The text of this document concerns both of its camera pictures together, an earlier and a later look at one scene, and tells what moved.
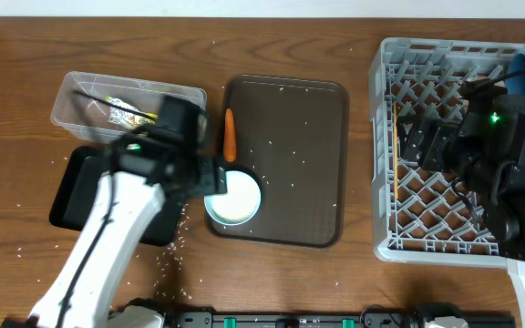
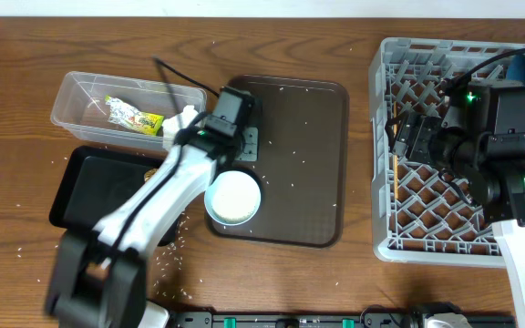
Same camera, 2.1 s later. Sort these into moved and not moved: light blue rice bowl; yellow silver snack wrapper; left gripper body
Moved: left gripper body
Not moved: light blue rice bowl; yellow silver snack wrapper
